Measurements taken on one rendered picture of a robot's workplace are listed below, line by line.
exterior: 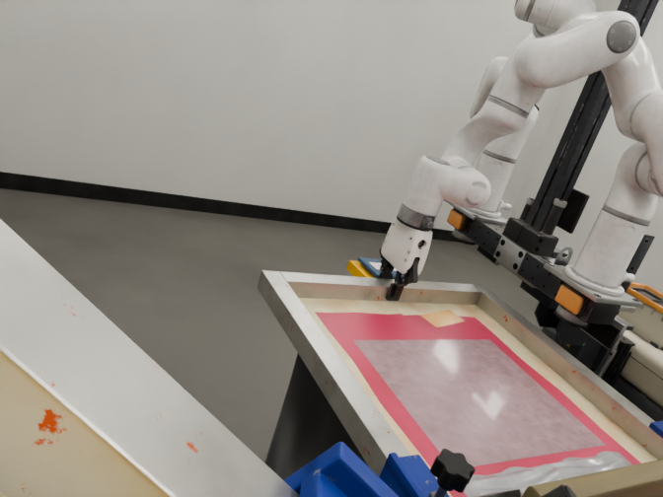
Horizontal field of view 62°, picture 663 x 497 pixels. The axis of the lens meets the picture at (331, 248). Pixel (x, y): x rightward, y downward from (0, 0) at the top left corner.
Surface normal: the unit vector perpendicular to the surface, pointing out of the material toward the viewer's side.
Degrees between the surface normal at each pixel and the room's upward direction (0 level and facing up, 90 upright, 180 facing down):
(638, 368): 90
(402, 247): 91
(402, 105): 90
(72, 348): 32
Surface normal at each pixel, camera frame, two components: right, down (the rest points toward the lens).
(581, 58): 0.05, 0.41
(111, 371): 0.75, -0.61
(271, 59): 0.43, 0.43
